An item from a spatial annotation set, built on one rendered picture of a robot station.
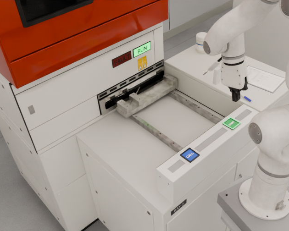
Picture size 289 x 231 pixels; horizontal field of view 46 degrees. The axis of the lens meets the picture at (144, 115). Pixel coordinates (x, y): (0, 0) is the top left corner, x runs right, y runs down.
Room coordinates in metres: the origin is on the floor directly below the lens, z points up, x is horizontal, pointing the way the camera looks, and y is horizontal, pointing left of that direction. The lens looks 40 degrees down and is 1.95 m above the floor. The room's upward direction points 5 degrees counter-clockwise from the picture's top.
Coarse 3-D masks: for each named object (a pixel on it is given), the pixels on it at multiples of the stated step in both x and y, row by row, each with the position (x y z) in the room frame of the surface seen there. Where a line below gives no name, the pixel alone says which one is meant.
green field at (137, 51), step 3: (144, 45) 1.52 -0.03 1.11; (147, 45) 1.53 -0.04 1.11; (138, 48) 1.50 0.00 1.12; (141, 48) 1.51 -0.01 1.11; (144, 48) 1.52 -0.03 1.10; (147, 48) 1.53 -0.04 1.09; (135, 51) 1.49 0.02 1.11; (138, 51) 1.50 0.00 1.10; (141, 51) 1.51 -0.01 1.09; (144, 51) 1.52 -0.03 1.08; (135, 54) 1.48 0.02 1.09; (138, 54) 1.49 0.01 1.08
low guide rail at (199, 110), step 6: (174, 96) 1.44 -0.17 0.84; (180, 96) 1.42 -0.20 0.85; (180, 102) 1.40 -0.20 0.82; (186, 102) 1.37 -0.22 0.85; (192, 102) 1.36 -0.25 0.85; (192, 108) 1.34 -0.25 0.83; (198, 108) 1.31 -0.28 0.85; (204, 114) 1.27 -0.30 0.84; (210, 114) 1.26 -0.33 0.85; (210, 120) 1.24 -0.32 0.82; (216, 120) 1.22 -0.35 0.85
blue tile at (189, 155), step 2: (188, 150) 0.92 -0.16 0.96; (190, 150) 0.92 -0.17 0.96; (186, 152) 0.91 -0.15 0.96; (188, 152) 0.91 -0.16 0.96; (190, 152) 0.91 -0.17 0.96; (192, 152) 0.91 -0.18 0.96; (182, 154) 0.90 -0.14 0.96; (184, 154) 0.90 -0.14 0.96; (186, 154) 0.90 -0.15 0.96; (188, 154) 0.90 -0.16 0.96; (190, 154) 0.90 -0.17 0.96; (192, 154) 0.90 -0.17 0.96; (194, 154) 0.90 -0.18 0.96; (196, 154) 0.90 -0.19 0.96; (184, 156) 0.89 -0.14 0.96; (186, 156) 0.89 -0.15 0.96; (188, 156) 0.89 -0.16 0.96; (190, 156) 0.89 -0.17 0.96; (192, 156) 0.89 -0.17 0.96; (194, 156) 0.89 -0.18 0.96; (186, 158) 0.88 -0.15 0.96; (188, 158) 0.88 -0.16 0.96; (190, 158) 0.88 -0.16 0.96; (192, 158) 0.88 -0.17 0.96; (190, 160) 0.87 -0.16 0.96
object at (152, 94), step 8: (152, 88) 1.47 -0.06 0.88; (160, 88) 1.47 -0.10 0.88; (168, 88) 1.46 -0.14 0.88; (144, 96) 1.41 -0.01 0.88; (152, 96) 1.40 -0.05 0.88; (160, 96) 1.42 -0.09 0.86; (136, 104) 1.35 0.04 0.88; (144, 104) 1.35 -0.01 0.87; (120, 112) 1.31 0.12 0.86; (128, 112) 1.29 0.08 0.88
